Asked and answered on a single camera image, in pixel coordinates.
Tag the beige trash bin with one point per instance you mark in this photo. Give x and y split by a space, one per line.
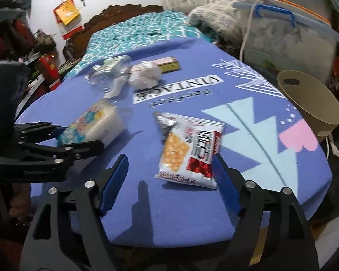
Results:
316 103

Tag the blue patterned bed blanket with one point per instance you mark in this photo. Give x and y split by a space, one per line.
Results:
213 103

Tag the person's left hand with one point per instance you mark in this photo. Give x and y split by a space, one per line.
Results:
20 203

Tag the clear storage box blue lid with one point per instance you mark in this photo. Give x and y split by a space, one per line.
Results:
277 39

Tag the teal patterned bed sheet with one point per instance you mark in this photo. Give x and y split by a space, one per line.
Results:
139 31

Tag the clear plastic bottle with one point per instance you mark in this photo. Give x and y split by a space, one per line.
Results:
111 76

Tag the yellow pink flat box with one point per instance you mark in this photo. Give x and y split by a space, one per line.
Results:
167 64

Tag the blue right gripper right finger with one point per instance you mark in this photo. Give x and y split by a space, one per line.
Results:
229 184

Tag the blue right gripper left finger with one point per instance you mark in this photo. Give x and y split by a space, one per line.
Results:
114 179

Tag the cracker snack packet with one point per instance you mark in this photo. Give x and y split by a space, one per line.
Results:
189 146

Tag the cluttered metal shelf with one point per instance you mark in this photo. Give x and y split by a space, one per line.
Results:
37 50

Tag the tissue pack blue yellow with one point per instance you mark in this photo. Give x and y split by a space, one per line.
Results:
101 122

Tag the white paper ball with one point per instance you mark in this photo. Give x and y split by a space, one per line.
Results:
145 75

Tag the grey patterned pillow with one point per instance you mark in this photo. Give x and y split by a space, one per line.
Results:
218 17

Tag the red yellow wall calendar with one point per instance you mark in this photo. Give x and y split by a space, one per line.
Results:
68 19

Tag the dark wooden headboard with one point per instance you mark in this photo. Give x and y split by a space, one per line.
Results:
76 45

